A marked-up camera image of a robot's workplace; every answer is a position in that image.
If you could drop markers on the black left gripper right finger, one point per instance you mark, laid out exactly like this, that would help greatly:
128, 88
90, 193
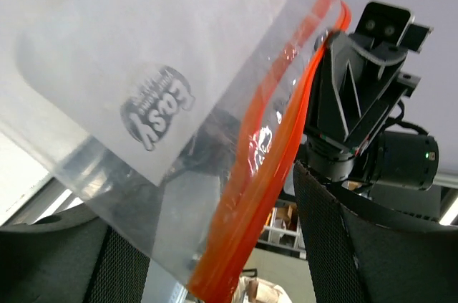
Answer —
359, 251

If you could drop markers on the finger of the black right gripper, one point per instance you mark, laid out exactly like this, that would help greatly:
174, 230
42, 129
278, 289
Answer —
351, 78

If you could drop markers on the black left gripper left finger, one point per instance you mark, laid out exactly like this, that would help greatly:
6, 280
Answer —
72, 256

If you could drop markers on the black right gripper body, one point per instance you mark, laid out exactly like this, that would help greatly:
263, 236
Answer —
397, 153

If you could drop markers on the clear zip bag orange zipper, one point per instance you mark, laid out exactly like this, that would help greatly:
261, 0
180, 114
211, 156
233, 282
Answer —
176, 121

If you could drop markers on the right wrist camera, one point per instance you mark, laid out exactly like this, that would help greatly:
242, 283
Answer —
385, 23

